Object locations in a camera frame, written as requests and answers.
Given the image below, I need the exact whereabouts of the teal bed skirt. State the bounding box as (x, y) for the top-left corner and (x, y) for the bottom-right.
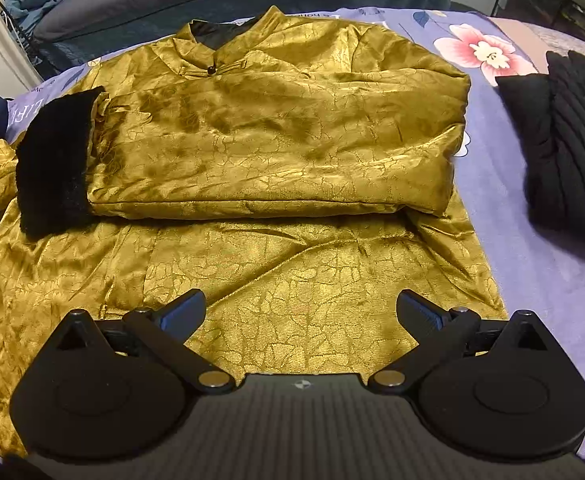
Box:
(33, 0), (449, 70)

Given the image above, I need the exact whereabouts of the black knitted garment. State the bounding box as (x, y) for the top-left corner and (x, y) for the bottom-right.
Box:
(495, 51), (585, 242)

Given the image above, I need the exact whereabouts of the gold satin jacket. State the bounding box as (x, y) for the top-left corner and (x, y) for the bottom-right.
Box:
(0, 9), (506, 453)

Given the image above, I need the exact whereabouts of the purple floral bed sheet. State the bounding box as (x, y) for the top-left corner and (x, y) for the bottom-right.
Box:
(0, 5), (585, 468)

